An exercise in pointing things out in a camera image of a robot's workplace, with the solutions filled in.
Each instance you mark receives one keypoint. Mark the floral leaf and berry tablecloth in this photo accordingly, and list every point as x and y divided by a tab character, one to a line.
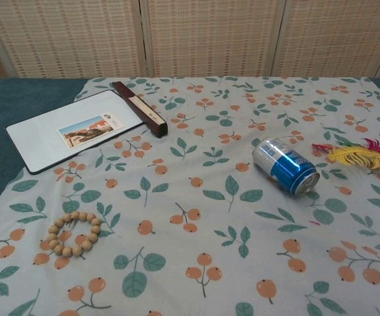
189	184

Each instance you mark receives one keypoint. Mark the maroon folded fan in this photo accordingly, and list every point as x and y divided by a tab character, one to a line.
124	90

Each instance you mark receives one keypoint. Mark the blue and silver drink can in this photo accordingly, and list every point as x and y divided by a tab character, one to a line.
288	168

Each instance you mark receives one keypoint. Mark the landscape photo postcard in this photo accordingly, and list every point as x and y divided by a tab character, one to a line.
84	133

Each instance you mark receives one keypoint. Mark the woven bamboo folding screen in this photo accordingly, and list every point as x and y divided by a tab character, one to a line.
209	39

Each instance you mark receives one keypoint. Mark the white board with black edge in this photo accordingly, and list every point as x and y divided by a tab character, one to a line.
44	138

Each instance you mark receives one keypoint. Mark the colourful feather shuttlecock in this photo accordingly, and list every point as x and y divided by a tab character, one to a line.
351	158

